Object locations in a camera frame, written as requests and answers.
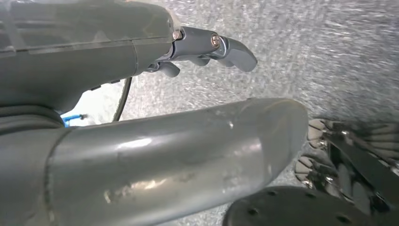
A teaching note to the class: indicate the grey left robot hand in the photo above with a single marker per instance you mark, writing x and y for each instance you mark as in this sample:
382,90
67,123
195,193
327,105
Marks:
78,46

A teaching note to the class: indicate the blue metal shelf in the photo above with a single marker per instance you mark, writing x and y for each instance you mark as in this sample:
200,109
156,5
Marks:
70,119

